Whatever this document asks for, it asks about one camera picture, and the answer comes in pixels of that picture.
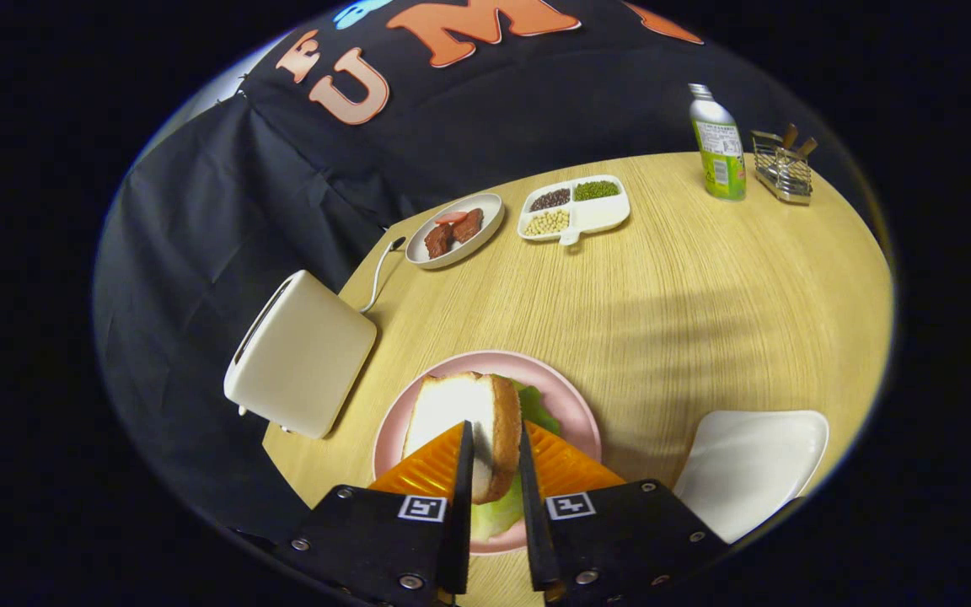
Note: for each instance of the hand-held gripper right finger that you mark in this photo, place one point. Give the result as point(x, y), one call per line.
point(534, 523)

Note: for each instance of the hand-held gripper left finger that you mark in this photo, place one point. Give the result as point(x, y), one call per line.
point(456, 523)

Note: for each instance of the green lettuce leaf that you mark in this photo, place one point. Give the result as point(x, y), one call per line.
point(494, 518)

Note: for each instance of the brown-crust bread slice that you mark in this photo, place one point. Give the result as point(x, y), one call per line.
point(452, 405)

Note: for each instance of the pink round plate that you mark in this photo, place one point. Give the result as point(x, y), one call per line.
point(574, 405)

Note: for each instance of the white empty oblong dish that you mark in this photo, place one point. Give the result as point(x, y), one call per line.
point(747, 472)

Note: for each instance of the white toaster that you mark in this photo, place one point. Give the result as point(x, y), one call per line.
point(300, 354)

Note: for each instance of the brown meat piece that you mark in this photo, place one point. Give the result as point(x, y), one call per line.
point(438, 240)
point(468, 226)

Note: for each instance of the pile of yellow beans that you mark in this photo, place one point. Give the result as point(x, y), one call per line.
point(546, 222)

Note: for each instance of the red sausage slice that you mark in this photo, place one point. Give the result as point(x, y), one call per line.
point(452, 217)

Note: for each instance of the grey round plate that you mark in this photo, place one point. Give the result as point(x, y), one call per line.
point(485, 211)

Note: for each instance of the white divided bean dish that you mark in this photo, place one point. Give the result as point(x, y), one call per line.
point(599, 215)

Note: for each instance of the pile of dark beans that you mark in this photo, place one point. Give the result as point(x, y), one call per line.
point(549, 200)

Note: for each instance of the pile of green beans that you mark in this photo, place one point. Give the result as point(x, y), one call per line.
point(597, 190)

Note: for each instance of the black backdrop cloth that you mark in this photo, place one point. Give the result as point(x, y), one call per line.
point(241, 211)

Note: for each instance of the silver green drink bottle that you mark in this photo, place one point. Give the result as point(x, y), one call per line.
point(721, 152)

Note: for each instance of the brown stick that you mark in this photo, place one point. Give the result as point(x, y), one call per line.
point(807, 148)
point(789, 136)

